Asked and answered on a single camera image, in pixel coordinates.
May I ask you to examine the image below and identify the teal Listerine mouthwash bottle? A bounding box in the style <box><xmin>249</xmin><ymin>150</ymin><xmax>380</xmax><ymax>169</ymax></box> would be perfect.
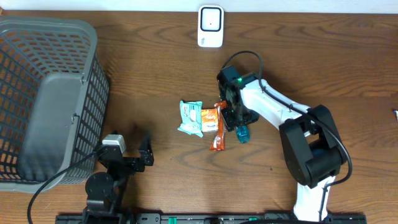
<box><xmin>236</xmin><ymin>126</ymin><xmax>251</xmax><ymax>144</ymax></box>

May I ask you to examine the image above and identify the small orange snack packet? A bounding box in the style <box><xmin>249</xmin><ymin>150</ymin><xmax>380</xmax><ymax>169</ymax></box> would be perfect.
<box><xmin>201</xmin><ymin>108</ymin><xmax>218</xmax><ymax>133</ymax></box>

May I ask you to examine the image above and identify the orange snack bar wrapper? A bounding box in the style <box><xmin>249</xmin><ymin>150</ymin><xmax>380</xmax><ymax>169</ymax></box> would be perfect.
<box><xmin>210</xmin><ymin>101</ymin><xmax>228</xmax><ymax>151</ymax></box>

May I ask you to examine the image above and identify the mint green wipes pack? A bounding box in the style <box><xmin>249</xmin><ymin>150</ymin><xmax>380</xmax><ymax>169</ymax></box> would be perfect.
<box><xmin>177</xmin><ymin>100</ymin><xmax>203</xmax><ymax>138</ymax></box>

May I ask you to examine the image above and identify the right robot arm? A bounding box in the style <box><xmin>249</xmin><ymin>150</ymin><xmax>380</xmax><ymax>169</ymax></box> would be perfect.
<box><xmin>217</xmin><ymin>66</ymin><xmax>352</xmax><ymax>222</ymax></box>

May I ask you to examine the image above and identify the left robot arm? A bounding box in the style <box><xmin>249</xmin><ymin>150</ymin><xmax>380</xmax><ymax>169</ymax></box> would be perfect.
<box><xmin>83</xmin><ymin>134</ymin><xmax>154</xmax><ymax>223</ymax></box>

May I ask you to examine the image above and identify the white barcode scanner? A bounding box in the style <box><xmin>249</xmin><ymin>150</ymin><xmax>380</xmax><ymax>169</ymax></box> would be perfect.
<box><xmin>197</xmin><ymin>5</ymin><xmax>224</xmax><ymax>48</ymax></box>

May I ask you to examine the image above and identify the grey plastic mesh basket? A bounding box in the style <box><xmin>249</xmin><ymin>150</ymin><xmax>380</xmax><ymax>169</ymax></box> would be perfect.
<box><xmin>1</xmin><ymin>16</ymin><xmax>109</xmax><ymax>194</ymax></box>

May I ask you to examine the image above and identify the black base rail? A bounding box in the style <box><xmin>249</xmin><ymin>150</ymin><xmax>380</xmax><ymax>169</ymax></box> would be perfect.
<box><xmin>55</xmin><ymin>212</ymin><xmax>368</xmax><ymax>224</ymax></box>

